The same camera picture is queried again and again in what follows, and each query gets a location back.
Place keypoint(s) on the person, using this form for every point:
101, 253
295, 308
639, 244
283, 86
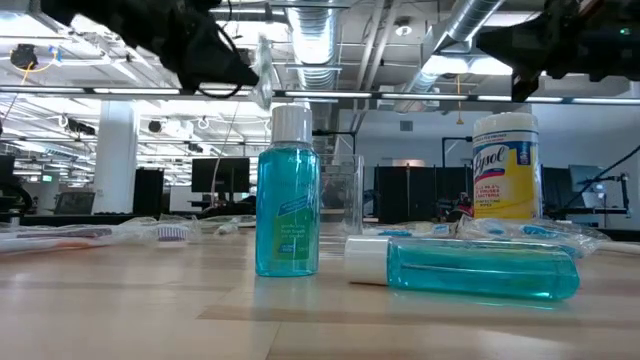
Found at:
462, 205

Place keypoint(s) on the blue mouthwash bottle green label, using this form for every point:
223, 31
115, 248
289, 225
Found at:
287, 200

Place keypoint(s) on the purple toothbrush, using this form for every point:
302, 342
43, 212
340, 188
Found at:
172, 233

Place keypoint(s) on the clear plastic cup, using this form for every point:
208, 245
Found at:
350, 200

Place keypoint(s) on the blue mouthwash bottle white cap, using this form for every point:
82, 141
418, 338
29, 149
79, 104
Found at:
475, 270

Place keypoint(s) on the white building column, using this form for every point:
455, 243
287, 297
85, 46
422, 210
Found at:
116, 160

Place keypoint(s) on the black boom stand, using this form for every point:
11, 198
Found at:
624, 192

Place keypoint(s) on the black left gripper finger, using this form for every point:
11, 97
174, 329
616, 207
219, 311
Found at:
235, 70

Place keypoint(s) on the black partition panel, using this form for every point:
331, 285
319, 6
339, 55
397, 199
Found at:
415, 195

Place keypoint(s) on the gray monitor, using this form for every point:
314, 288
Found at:
582, 175

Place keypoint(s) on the silver ceiling duct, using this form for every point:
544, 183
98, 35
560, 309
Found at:
470, 20
315, 40

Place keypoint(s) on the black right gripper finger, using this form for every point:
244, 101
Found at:
520, 47
524, 87

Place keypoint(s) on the black ceiling camera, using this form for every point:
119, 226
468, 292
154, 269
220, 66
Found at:
23, 56

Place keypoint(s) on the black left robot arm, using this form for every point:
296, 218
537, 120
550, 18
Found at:
75, 12

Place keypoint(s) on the yellow Lysol wipes canister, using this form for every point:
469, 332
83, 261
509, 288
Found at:
505, 165

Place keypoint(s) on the black cabinet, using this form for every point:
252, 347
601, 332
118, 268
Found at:
148, 192

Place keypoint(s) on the orange toothbrush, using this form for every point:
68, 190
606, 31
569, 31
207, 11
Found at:
60, 245

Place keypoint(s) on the black crossbar with light strips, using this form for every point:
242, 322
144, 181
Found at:
350, 94

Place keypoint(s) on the black computer monitor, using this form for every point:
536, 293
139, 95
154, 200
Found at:
220, 175

